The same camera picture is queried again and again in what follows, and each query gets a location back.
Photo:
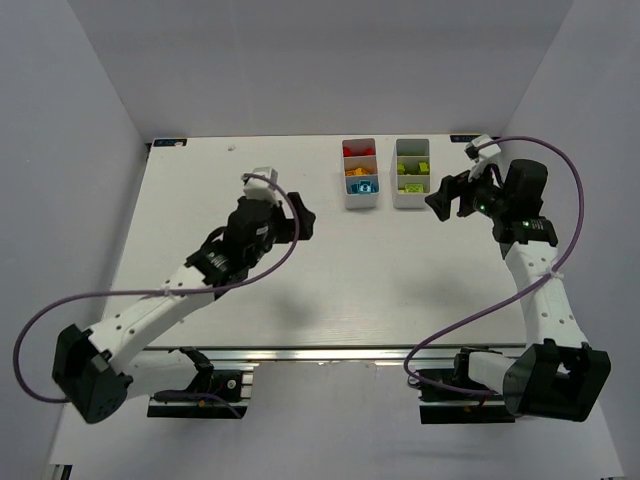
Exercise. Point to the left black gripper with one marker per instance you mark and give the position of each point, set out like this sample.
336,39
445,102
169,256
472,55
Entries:
288,222

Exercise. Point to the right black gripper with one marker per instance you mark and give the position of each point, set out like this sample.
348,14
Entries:
460,193

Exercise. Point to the cyan arched lego brick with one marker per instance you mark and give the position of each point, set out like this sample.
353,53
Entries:
363,187

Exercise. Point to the yellow oval lego piece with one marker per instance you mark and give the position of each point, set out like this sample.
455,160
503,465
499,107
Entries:
357,172

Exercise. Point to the red curved lego piece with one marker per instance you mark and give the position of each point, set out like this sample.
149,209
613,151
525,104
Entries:
349,152

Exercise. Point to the pale green 2x2 lego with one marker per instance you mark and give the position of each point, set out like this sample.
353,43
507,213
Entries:
412,188

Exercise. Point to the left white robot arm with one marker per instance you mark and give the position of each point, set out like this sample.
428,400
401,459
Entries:
102,366

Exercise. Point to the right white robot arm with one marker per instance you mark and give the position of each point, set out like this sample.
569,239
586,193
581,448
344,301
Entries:
559,375

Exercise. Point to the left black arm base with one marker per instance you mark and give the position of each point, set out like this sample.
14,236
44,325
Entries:
213,394

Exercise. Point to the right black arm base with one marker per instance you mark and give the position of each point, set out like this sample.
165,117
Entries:
440,406

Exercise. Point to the right white sorting container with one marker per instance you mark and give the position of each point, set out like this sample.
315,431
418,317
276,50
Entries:
410,151

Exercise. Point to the white sorting container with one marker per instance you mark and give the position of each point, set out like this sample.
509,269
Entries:
356,202
410,151

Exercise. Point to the left white sorting container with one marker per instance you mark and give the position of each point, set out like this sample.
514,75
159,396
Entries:
356,202

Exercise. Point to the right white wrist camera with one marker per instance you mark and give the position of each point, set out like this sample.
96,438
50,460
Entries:
484,152

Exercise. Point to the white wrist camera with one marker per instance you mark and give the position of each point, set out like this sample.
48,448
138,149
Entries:
484,152
261,188

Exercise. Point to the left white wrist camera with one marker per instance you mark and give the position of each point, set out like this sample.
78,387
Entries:
261,188

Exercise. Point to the aluminium table rail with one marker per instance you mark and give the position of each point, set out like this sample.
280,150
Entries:
351,353

